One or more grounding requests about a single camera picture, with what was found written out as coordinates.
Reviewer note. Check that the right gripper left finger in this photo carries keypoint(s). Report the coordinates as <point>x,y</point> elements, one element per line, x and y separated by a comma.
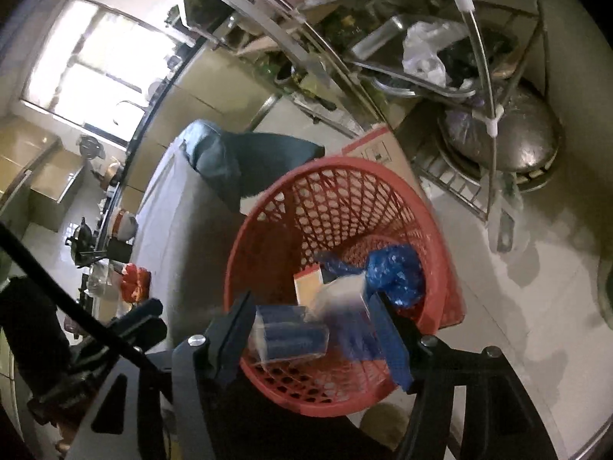
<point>139,414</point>

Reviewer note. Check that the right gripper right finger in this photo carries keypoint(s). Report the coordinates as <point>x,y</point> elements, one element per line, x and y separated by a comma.
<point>500,419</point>

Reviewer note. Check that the red plastic bag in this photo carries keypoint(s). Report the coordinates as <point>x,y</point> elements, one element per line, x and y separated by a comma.
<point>135,284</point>

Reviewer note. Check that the dark blue carton box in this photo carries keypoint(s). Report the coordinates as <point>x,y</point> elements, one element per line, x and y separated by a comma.
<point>286,333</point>

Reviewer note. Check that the blue plastic bag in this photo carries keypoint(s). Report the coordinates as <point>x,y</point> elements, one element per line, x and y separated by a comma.
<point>395,270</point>

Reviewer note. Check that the orange white carton box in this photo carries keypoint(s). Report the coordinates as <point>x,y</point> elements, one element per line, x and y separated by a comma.
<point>307,284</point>

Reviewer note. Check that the red plastic trash basket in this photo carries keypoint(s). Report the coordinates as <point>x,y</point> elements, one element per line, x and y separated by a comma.
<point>346,206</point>

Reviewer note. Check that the steel pot with lid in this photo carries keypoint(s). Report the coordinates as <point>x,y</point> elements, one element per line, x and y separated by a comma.
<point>104,281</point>

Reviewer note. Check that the dark chopstick holder cup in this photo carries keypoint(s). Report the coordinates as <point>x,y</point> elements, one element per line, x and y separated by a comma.
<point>118,250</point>

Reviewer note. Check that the grey tablecloth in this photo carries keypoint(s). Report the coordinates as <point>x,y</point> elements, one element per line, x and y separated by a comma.
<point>184,236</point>

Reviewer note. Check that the stacked red white bowls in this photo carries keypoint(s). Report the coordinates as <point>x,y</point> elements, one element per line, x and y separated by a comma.
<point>123,225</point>

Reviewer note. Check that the black wok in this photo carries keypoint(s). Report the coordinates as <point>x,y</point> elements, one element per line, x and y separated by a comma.
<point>81,242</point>

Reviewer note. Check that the cardboard box on floor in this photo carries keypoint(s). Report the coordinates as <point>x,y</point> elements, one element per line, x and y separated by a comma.
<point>380,145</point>

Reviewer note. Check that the metal storage rack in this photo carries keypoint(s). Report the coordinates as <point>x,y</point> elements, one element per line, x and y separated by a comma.
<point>463,61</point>

